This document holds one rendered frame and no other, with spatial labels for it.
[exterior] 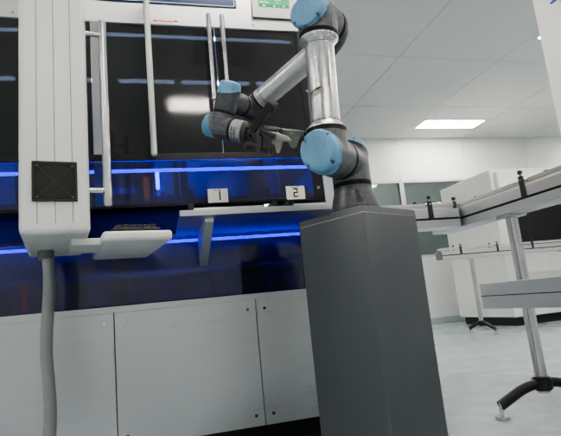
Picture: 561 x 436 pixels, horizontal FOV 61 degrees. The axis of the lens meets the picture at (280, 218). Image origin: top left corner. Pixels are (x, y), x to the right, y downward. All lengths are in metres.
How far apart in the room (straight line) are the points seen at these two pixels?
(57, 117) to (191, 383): 1.08
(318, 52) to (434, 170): 6.74
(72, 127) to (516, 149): 8.25
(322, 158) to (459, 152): 7.20
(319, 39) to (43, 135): 0.83
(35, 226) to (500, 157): 8.11
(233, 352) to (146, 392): 0.35
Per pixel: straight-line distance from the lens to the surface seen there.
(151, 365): 1.94
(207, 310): 1.94
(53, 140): 1.50
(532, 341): 2.35
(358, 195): 1.39
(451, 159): 8.31
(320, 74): 1.40
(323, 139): 1.29
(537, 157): 9.38
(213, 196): 2.00
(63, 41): 1.63
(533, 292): 2.26
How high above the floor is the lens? 0.56
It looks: 10 degrees up
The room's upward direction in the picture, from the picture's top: 6 degrees counter-clockwise
